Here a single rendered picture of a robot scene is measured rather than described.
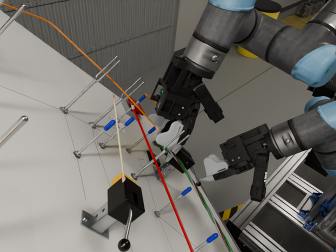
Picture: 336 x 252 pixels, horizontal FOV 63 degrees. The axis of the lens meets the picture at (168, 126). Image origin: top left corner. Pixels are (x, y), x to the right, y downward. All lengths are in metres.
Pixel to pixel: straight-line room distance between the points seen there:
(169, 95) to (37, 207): 0.30
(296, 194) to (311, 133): 1.36
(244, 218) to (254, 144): 1.07
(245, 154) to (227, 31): 0.28
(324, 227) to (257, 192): 1.03
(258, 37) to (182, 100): 0.18
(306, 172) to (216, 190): 0.63
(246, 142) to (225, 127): 1.86
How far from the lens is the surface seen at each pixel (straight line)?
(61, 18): 2.29
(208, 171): 0.71
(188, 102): 0.54
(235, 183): 2.13
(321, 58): 0.53
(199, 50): 0.52
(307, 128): 0.63
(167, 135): 0.56
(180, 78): 0.53
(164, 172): 0.67
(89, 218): 0.39
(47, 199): 0.36
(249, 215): 1.75
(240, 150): 0.66
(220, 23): 0.51
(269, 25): 0.58
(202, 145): 2.31
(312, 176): 2.14
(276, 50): 0.55
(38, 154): 0.41
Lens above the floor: 1.64
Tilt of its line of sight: 43 degrees down
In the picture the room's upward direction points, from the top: 7 degrees clockwise
